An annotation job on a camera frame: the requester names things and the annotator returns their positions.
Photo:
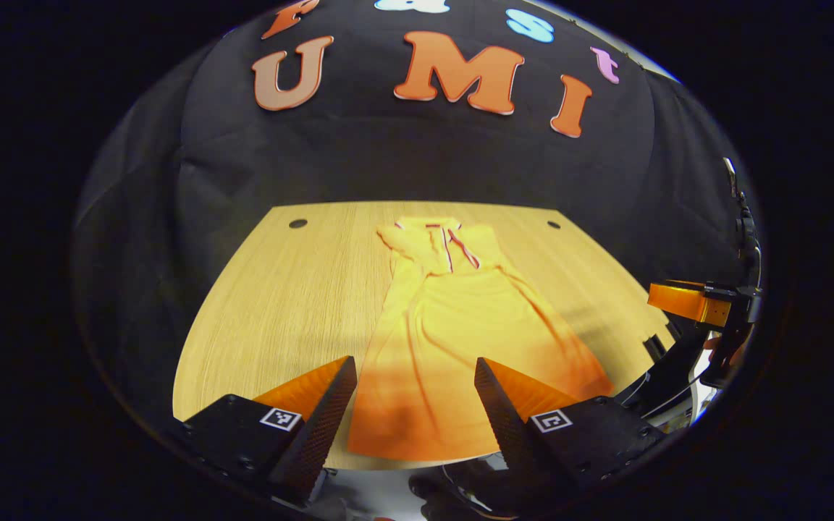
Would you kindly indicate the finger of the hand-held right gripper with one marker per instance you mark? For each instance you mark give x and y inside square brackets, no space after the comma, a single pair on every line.
[685,300]

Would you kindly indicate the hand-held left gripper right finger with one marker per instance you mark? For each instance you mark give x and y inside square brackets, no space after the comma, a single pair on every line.
[504,427]

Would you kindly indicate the orange T-shirt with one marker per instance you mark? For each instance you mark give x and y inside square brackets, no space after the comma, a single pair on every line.
[446,340]

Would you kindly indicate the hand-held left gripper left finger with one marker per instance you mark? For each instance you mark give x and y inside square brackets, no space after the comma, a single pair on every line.
[326,420]

